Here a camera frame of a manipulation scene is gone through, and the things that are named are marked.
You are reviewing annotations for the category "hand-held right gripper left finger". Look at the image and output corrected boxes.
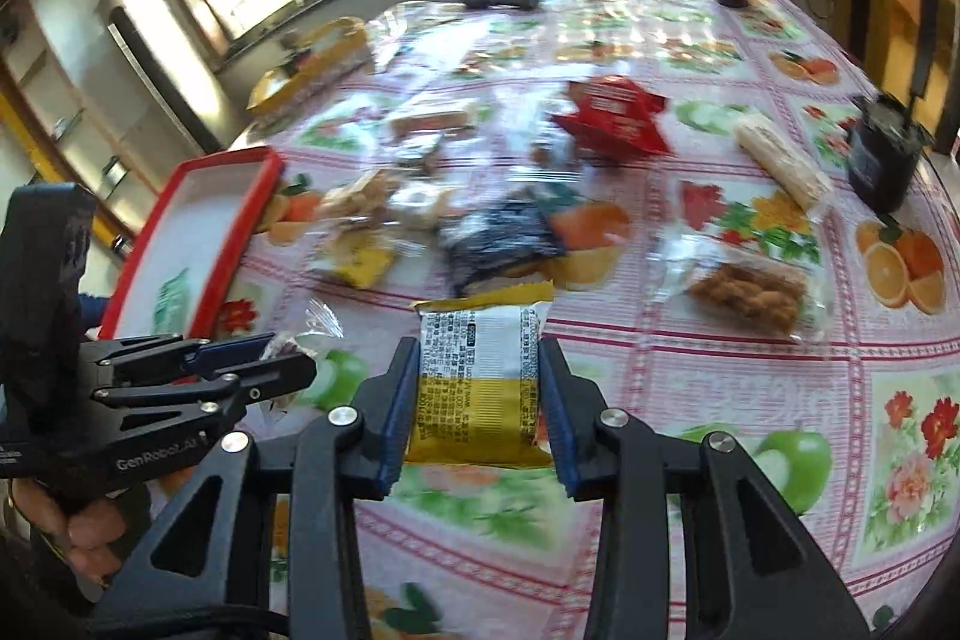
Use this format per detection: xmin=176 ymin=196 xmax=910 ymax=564
xmin=90 ymin=336 xmax=422 ymax=640

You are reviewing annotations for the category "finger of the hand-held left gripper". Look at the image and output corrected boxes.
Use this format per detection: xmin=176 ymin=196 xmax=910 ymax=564
xmin=91 ymin=351 xmax=318 ymax=420
xmin=82 ymin=332 xmax=277 ymax=387

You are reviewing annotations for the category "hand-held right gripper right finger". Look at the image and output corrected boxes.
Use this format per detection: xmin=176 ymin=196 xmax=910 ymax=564
xmin=538 ymin=336 xmax=872 ymax=640

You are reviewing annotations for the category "clear dark candy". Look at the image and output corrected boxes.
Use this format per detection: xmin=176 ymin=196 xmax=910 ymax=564
xmin=259 ymin=299 xmax=346 ymax=408

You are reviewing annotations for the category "yellow white snack packet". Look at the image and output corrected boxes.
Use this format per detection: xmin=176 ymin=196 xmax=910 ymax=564
xmin=405 ymin=280 xmax=556 ymax=470

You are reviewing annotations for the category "red rimmed white tray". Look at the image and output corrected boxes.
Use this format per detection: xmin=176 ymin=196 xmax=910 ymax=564
xmin=97 ymin=147 xmax=287 ymax=345

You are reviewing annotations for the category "dark blue snack packet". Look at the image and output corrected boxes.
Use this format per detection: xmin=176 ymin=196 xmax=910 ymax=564
xmin=439 ymin=201 xmax=567 ymax=296

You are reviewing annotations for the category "clear fried snack packet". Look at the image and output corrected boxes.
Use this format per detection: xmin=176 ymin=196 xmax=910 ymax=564
xmin=664 ymin=235 xmax=833 ymax=345

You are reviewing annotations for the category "red snack packet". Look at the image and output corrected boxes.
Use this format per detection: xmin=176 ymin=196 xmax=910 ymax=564
xmin=551 ymin=75 xmax=671 ymax=157

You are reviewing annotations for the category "long rice bar packet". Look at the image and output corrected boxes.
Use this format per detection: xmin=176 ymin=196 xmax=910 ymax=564
xmin=733 ymin=113 xmax=833 ymax=208

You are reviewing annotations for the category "person's left hand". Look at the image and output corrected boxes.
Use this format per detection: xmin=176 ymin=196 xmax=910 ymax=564
xmin=10 ymin=481 xmax=130 ymax=587

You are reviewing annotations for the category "floral plastic tablecloth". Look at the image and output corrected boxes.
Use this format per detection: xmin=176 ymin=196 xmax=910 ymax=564
xmin=225 ymin=0 xmax=960 ymax=640

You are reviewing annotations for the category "small yellow clear packet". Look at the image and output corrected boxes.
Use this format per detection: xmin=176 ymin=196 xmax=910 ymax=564
xmin=307 ymin=231 xmax=398 ymax=289

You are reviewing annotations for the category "clear biscuit packet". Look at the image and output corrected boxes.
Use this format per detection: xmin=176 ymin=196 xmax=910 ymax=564
xmin=315 ymin=167 xmax=402 ymax=229

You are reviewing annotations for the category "small white packet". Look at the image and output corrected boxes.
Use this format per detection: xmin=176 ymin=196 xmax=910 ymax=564
xmin=390 ymin=182 xmax=452 ymax=232

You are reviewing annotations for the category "green clear snack packet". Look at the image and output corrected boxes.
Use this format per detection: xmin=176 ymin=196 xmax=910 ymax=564
xmin=519 ymin=173 xmax=601 ymax=215

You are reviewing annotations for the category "small silver packet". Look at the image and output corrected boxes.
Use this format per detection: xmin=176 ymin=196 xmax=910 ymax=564
xmin=390 ymin=134 xmax=445 ymax=172

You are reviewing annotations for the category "silver refrigerator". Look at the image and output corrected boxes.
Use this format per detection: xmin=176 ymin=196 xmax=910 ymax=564
xmin=96 ymin=0 xmax=226 ymax=155

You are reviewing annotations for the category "yellow rimmed tray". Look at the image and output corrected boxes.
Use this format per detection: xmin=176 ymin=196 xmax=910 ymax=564
xmin=247 ymin=16 xmax=374 ymax=120

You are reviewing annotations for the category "sausage packet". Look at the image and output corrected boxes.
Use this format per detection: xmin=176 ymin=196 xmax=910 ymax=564
xmin=386 ymin=100 xmax=481 ymax=142

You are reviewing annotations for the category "small black box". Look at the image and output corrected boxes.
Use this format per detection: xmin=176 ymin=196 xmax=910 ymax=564
xmin=846 ymin=92 xmax=935 ymax=215

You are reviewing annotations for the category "wall shelf cabinet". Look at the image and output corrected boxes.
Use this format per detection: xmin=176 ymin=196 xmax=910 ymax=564
xmin=0 ymin=0 xmax=155 ymax=240

